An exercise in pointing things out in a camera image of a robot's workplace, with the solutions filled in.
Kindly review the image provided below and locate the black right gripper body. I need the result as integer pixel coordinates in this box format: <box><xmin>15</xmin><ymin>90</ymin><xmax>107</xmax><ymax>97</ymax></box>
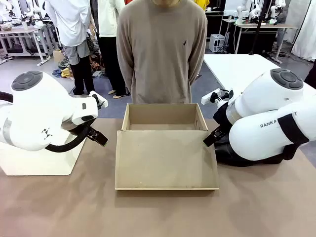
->
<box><xmin>212</xmin><ymin>101</ymin><xmax>234</xmax><ymax>133</ymax></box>

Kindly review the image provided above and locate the brown cardboard shoe box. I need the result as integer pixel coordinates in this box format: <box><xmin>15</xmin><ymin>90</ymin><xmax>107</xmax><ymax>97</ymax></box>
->
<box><xmin>115</xmin><ymin>103</ymin><xmax>220</xmax><ymax>191</ymax></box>

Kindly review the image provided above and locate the small cardboard box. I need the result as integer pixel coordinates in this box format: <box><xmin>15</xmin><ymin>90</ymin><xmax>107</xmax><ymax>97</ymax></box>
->
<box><xmin>53</xmin><ymin>48</ymin><xmax>65</xmax><ymax>65</ymax></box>

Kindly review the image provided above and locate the white table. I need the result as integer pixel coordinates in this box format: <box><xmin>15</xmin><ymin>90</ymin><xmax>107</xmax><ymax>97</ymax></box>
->
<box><xmin>202</xmin><ymin>53</ymin><xmax>316</xmax><ymax>96</ymax></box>

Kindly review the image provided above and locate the white plastic bin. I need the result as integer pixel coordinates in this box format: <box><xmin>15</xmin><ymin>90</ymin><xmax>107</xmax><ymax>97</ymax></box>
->
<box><xmin>0</xmin><ymin>134</ymin><xmax>87</xmax><ymax>176</ymax></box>

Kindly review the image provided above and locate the pile of clothes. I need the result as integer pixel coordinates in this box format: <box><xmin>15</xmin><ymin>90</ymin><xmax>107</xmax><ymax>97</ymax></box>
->
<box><xmin>51</xmin><ymin>37</ymin><xmax>107</xmax><ymax>80</ymax></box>

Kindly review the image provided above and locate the person in cream top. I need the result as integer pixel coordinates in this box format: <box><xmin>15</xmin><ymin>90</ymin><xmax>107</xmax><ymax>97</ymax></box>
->
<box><xmin>90</xmin><ymin>0</ymin><xmax>131</xmax><ymax>99</ymax></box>

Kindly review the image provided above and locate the person in beige sweater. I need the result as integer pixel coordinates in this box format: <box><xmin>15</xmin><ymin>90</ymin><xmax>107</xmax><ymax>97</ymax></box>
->
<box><xmin>116</xmin><ymin>0</ymin><xmax>208</xmax><ymax>104</ymax></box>

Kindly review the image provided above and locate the black pole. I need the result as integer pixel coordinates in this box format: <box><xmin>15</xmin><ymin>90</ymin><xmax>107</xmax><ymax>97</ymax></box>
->
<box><xmin>248</xmin><ymin>0</ymin><xmax>267</xmax><ymax>55</ymax></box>

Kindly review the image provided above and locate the wooden top background desk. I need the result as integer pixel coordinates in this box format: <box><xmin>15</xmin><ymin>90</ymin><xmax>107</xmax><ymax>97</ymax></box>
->
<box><xmin>233</xmin><ymin>23</ymin><xmax>299</xmax><ymax>64</ymax></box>

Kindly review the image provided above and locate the person in yellow top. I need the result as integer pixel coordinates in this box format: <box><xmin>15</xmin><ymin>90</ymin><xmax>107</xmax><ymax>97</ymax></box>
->
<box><xmin>195</xmin><ymin>0</ymin><xmax>210</xmax><ymax>11</ymax></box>

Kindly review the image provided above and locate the white hanging coat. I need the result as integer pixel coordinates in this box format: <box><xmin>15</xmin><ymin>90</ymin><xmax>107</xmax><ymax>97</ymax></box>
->
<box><xmin>291</xmin><ymin>0</ymin><xmax>316</xmax><ymax>62</ymax></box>

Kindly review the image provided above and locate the person in white shirt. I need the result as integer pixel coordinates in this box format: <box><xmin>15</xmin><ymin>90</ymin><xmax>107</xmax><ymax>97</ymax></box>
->
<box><xmin>44</xmin><ymin>0</ymin><xmax>96</xmax><ymax>96</ymax></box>

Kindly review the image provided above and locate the grey background desk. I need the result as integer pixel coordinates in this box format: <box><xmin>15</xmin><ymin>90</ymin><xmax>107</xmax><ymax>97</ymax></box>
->
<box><xmin>0</xmin><ymin>24</ymin><xmax>51</xmax><ymax>67</ymax></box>

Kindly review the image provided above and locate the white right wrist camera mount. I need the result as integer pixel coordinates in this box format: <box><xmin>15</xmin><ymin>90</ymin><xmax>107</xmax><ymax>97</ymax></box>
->
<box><xmin>201</xmin><ymin>88</ymin><xmax>234</xmax><ymax>106</ymax></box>

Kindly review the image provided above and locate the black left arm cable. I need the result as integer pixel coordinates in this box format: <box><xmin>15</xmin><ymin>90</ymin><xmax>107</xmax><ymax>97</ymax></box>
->
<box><xmin>0</xmin><ymin>91</ymin><xmax>96</xmax><ymax>153</ymax></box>

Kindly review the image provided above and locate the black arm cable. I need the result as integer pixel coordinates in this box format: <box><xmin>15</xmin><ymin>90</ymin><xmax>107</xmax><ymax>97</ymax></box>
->
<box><xmin>0</xmin><ymin>91</ymin><xmax>96</xmax><ymax>153</ymax></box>
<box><xmin>277</xmin><ymin>111</ymin><xmax>310</xmax><ymax>161</ymax></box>

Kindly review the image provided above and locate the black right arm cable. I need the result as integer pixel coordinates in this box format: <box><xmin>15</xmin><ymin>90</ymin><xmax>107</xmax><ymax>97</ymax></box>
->
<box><xmin>277</xmin><ymin>111</ymin><xmax>310</xmax><ymax>161</ymax></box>

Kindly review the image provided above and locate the white cube frame device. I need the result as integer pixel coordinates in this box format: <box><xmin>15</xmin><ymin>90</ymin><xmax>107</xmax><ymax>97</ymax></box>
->
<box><xmin>209</xmin><ymin>34</ymin><xmax>226</xmax><ymax>54</ymax></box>

